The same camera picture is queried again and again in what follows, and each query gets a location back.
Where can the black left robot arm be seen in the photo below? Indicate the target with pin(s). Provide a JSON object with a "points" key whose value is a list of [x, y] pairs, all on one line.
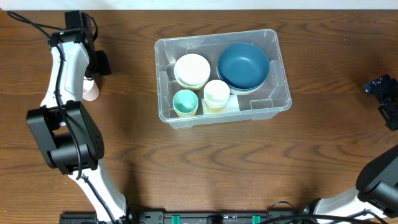
{"points": [[64, 131]]}

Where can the pale mint cup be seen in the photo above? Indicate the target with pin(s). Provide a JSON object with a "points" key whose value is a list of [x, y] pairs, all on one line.
{"points": [[216, 93]]}

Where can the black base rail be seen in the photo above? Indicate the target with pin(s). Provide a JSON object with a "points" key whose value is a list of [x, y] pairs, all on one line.
{"points": [[157, 217]]}

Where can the yellow cup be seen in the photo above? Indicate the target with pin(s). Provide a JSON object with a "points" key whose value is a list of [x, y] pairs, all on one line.
{"points": [[181, 114], [215, 109]]}

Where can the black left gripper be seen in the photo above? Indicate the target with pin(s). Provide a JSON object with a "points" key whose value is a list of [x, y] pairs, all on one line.
{"points": [[102, 64]]}

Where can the yellow bowl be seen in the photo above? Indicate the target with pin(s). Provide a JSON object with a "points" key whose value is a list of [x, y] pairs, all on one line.
{"points": [[193, 88]]}

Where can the pink cup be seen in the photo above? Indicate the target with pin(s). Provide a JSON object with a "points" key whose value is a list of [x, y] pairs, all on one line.
{"points": [[90, 90]]}

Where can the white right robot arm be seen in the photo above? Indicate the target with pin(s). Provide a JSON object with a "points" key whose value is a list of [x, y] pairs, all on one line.
{"points": [[376, 186]]}

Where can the white bowl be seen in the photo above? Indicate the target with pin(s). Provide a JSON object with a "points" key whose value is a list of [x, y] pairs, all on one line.
{"points": [[192, 70]]}

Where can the pale bowl under blue bowl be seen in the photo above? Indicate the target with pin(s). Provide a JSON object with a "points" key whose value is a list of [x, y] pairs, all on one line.
{"points": [[237, 91]]}

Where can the dark blue bowl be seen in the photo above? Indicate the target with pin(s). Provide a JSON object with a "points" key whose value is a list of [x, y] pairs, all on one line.
{"points": [[243, 66]]}

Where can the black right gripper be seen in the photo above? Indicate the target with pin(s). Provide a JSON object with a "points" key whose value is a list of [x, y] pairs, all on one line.
{"points": [[382, 92]]}

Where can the clear plastic storage container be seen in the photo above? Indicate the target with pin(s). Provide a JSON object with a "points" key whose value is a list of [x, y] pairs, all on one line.
{"points": [[264, 103]]}

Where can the green cup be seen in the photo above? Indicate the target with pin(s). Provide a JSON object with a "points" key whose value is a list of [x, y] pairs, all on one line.
{"points": [[185, 101]]}

